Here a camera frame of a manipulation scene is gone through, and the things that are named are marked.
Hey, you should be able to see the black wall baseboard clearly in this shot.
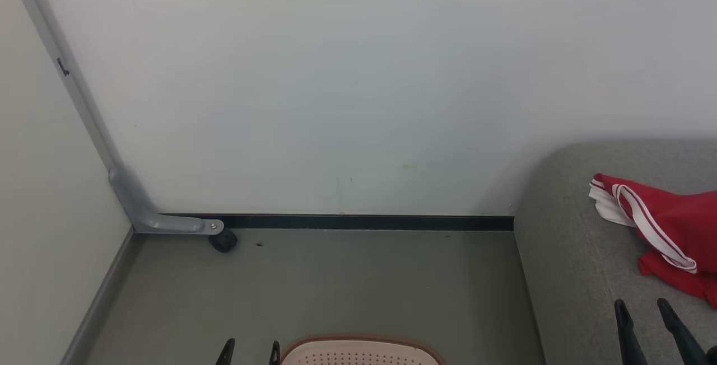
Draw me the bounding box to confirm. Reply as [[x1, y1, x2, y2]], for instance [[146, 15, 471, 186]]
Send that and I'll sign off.
[[159, 213, 515, 232]]

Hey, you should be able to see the grey partition bottom rail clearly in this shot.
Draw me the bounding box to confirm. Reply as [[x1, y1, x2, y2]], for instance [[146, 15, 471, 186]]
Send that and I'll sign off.
[[59, 228, 136, 365]]

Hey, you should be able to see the black caster wheel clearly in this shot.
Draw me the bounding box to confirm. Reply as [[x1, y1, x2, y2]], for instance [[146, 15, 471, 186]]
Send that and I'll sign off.
[[208, 229, 239, 254]]

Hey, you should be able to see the grey fabric sofa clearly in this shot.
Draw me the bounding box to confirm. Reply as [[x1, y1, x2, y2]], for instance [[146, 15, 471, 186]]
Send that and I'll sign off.
[[513, 140, 717, 365]]

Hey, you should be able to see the grey partition frame leg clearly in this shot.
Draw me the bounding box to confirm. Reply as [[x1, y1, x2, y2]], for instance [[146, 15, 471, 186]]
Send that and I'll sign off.
[[4, 0, 225, 236]]

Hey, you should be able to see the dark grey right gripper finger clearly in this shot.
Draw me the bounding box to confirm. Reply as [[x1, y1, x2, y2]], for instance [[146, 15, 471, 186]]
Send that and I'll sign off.
[[614, 298, 649, 365], [657, 297, 708, 365]]

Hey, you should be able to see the cream perforated laundry basket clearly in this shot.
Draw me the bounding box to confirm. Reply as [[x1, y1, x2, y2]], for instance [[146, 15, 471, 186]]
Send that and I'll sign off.
[[280, 334, 446, 365]]

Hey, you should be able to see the red and white garment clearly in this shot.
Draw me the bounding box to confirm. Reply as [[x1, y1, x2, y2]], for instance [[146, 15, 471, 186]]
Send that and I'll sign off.
[[588, 173, 717, 310]]

